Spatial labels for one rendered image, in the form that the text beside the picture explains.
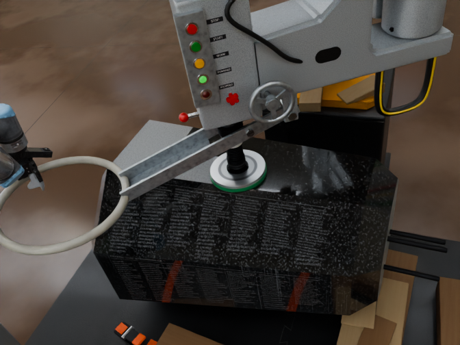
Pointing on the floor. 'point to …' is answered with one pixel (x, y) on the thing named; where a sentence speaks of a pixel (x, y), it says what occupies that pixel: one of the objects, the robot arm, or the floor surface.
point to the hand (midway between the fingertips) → (40, 183)
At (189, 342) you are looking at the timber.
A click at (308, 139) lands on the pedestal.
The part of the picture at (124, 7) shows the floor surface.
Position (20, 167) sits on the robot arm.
